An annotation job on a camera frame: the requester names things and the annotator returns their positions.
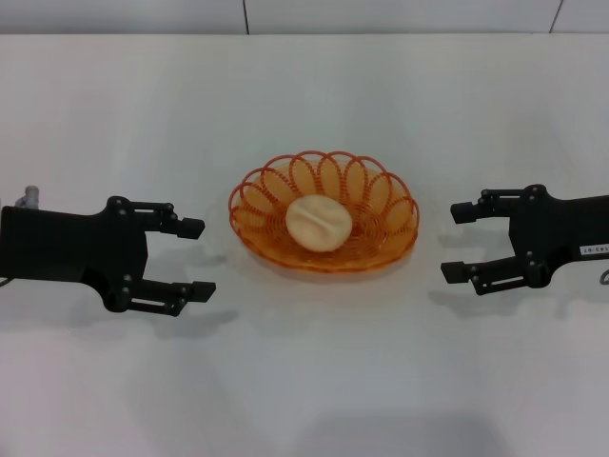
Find orange plastic wire basket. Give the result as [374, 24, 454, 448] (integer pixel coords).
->
[227, 149, 422, 275]

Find grey cable connector plug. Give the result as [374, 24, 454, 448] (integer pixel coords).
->
[18, 184, 43, 209]

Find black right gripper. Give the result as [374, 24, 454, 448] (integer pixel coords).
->
[440, 182, 609, 297]

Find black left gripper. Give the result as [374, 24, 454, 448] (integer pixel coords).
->
[0, 195, 218, 319]

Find pale round bread bun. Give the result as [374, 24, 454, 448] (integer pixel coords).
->
[285, 193, 354, 252]

